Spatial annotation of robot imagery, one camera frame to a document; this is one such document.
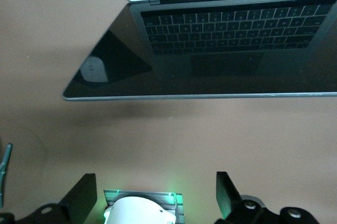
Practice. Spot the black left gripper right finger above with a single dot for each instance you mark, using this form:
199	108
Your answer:
226	192

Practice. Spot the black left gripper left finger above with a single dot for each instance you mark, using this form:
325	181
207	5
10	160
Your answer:
84	192

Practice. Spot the silver laptop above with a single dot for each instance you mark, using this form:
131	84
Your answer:
210	76

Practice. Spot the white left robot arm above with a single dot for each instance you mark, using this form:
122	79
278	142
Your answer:
137	211

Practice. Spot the metal mesh desk tray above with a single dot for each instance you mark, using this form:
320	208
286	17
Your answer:
7	155

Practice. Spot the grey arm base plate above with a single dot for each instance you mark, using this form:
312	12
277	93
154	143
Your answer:
158	198

